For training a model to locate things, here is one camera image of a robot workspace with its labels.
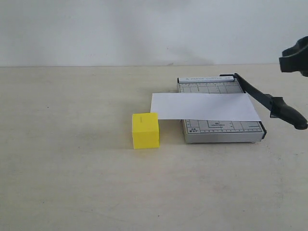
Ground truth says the black cutter blade lever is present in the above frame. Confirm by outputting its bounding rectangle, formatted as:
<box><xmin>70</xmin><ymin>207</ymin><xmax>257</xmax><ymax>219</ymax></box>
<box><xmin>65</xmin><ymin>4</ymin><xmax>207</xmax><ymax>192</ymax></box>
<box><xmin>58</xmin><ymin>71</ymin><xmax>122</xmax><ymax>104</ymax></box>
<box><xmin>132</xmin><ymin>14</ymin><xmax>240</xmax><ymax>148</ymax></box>
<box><xmin>219</xmin><ymin>73</ymin><xmax>308</xmax><ymax>130</ymax></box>

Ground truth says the white paper strip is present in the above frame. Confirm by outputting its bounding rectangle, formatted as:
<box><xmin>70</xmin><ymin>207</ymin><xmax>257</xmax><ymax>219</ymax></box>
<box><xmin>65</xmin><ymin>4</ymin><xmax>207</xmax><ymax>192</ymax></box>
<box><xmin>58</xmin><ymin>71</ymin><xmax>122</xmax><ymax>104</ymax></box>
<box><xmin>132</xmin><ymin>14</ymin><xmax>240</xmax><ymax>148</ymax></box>
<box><xmin>151</xmin><ymin>93</ymin><xmax>261</xmax><ymax>122</ymax></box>

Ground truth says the yellow foam cube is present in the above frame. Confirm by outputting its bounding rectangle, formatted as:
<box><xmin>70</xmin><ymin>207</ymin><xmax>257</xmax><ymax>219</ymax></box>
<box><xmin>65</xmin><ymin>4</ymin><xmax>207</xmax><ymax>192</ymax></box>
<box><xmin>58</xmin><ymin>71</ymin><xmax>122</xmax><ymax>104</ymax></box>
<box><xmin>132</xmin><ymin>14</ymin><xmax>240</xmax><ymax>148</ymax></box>
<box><xmin>131</xmin><ymin>113</ymin><xmax>160</xmax><ymax>149</ymax></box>

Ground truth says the grey paper cutter base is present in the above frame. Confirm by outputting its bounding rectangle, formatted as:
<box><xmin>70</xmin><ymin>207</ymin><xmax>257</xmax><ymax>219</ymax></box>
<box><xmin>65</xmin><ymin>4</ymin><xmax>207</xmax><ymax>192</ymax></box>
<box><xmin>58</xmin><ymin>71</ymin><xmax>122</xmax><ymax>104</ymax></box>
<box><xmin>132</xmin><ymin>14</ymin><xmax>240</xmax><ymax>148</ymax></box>
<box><xmin>177</xmin><ymin>74</ymin><xmax>267</xmax><ymax>143</ymax></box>

